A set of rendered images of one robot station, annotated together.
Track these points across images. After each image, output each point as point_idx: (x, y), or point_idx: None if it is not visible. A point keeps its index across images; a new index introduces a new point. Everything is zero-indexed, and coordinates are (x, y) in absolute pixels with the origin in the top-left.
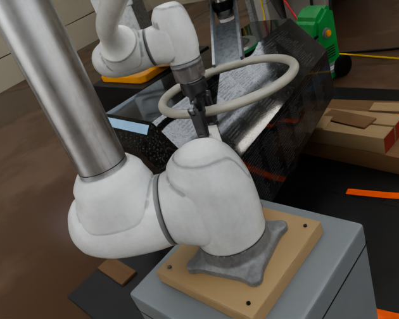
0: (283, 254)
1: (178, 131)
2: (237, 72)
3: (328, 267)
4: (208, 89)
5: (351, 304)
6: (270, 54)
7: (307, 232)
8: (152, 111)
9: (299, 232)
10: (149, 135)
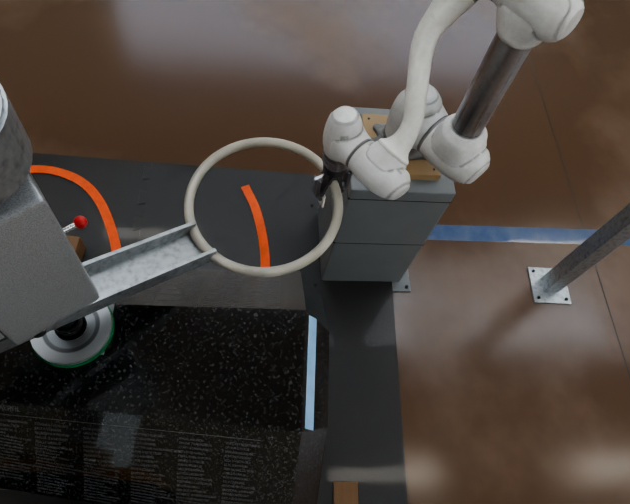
0: None
1: (288, 297)
2: (139, 297)
3: (380, 110)
4: (203, 302)
5: None
6: None
7: (372, 116)
8: (283, 331)
9: (374, 119)
10: (314, 316)
